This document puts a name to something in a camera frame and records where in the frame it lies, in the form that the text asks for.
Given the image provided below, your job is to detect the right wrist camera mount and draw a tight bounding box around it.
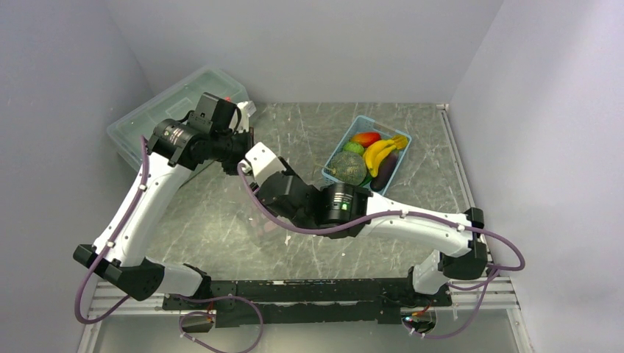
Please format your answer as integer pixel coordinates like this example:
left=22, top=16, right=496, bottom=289
left=241, top=142, right=286, bottom=186

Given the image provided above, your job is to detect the purple cable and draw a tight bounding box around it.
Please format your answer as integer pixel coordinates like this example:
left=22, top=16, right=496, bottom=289
left=73, top=135, right=149, bottom=326
left=237, top=163, right=526, bottom=340

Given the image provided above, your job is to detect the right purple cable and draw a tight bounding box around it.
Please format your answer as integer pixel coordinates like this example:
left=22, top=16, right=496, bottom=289
left=237, top=163, right=526, bottom=340

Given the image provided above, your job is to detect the clear green storage box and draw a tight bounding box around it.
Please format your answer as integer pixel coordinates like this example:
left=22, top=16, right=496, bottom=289
left=107, top=66, right=249, bottom=171

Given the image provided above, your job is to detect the red orange mango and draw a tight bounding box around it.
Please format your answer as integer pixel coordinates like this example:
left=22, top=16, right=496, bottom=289
left=350, top=132, right=381, bottom=149

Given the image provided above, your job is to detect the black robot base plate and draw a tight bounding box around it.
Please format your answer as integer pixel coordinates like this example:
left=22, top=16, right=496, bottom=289
left=162, top=277, right=453, bottom=328

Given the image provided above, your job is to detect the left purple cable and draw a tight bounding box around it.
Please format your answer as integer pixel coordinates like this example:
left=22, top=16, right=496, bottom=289
left=73, top=135, right=149, bottom=326

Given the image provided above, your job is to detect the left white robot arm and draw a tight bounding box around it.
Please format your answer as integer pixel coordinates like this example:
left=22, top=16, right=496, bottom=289
left=73, top=112, right=253, bottom=309

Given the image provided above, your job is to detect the clear zip top bag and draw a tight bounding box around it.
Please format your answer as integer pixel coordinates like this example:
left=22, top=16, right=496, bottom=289
left=241, top=196, right=291, bottom=246

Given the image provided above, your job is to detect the dark purple eggplant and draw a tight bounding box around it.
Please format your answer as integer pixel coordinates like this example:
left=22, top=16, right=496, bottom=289
left=369, top=152, right=398, bottom=193

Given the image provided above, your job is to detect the yellow banana bunch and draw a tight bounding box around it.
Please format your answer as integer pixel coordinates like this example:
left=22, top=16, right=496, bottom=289
left=363, top=135, right=409, bottom=177

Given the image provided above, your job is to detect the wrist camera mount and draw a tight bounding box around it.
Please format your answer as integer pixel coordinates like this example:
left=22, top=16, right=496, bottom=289
left=241, top=142, right=286, bottom=186
left=187, top=92, right=257, bottom=135

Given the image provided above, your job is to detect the green netted melon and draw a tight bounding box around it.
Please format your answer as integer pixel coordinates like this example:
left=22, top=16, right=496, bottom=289
left=325, top=151, right=368, bottom=185

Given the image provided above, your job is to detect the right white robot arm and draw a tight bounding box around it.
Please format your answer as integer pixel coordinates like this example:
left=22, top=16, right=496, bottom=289
left=245, top=172, right=488, bottom=305

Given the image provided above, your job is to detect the small green lime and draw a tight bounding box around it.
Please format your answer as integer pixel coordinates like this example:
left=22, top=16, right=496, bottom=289
left=342, top=141, right=366, bottom=156

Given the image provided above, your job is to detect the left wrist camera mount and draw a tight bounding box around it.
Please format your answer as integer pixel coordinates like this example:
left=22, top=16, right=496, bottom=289
left=187, top=92, right=257, bottom=135

